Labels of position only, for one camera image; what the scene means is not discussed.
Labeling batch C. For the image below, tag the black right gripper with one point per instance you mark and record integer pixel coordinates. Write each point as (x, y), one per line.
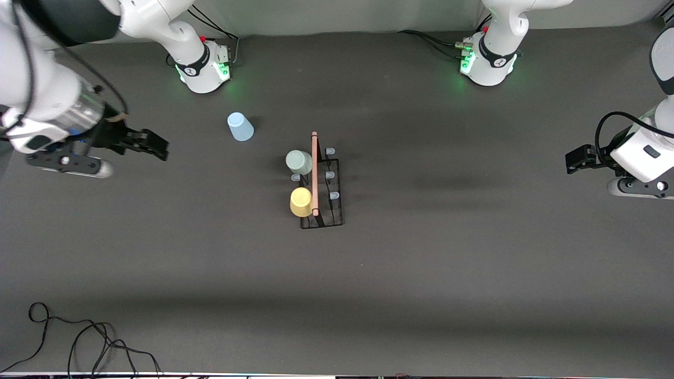
(112, 135)

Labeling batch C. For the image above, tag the pale green plastic cup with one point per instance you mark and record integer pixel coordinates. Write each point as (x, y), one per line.
(298, 162)

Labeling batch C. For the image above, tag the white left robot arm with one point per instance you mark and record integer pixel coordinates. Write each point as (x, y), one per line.
(495, 63)

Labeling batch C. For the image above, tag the yellow plastic cup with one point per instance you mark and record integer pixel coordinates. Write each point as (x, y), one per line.
(301, 202)

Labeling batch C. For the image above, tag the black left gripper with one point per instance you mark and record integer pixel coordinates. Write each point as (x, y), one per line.
(596, 156)

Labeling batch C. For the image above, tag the light blue plastic cup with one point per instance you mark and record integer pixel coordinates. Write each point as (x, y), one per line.
(240, 129)

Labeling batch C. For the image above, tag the dark grey table cloth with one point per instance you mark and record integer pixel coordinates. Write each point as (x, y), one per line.
(474, 295)

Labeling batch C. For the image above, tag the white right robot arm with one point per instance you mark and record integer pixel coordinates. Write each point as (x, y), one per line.
(31, 79)

